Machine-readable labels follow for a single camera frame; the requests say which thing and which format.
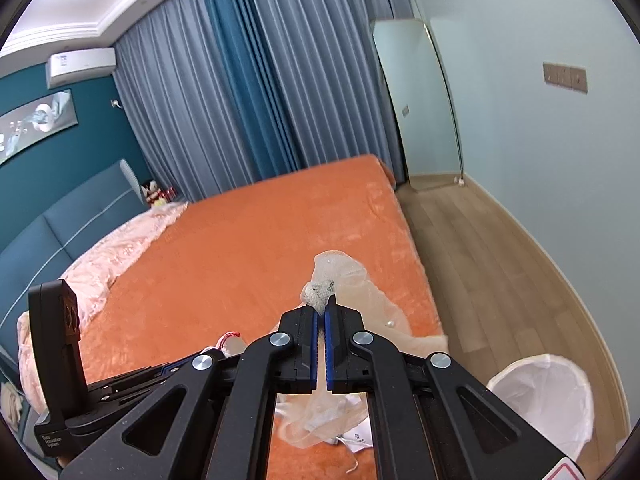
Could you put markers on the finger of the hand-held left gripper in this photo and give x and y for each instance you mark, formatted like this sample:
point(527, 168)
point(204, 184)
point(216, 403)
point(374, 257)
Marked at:
point(150, 377)

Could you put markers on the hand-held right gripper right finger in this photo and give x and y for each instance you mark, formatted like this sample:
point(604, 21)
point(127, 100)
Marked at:
point(330, 350)

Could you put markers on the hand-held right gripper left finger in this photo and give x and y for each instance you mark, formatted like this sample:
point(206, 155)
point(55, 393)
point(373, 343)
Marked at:
point(314, 350)

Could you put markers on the beige mesh net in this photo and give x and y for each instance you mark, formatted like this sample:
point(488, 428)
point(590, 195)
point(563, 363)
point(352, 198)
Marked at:
point(350, 280)

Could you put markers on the trash bin with white liner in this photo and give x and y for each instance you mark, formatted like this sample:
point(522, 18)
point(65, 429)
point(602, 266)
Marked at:
point(540, 400)

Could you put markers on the beige cloth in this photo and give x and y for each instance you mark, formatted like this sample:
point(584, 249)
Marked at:
point(9, 402)

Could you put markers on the pink quilt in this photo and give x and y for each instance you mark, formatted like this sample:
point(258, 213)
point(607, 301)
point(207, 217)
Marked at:
point(110, 255)

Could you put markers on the blue upholstered headboard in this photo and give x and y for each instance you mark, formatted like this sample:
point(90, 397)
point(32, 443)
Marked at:
point(50, 230)

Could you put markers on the orange plush blanket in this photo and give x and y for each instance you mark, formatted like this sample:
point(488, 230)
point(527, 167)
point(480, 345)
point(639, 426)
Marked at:
point(250, 240)

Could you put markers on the small doll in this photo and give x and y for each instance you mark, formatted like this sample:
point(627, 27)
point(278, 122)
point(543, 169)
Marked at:
point(154, 192)

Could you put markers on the small white floor object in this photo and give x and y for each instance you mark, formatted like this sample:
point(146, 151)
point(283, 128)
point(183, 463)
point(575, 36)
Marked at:
point(458, 180)

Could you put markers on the standing floor mirror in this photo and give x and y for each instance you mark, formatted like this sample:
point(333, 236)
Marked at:
point(425, 110)

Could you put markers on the grey curtain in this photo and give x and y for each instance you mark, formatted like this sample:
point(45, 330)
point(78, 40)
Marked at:
point(170, 100)
point(330, 60)

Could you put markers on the white air conditioner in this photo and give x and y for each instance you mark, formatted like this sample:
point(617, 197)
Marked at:
point(80, 66)

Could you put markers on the blue curtain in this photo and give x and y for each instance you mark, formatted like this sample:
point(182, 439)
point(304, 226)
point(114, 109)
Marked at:
point(250, 70)

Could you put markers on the framed wall picture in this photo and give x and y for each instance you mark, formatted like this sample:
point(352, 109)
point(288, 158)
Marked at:
point(35, 122)

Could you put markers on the wall hook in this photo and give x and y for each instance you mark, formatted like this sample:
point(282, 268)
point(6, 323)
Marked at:
point(117, 104)

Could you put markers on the brown wall switch panel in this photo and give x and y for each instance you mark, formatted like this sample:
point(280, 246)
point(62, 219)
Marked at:
point(565, 76)

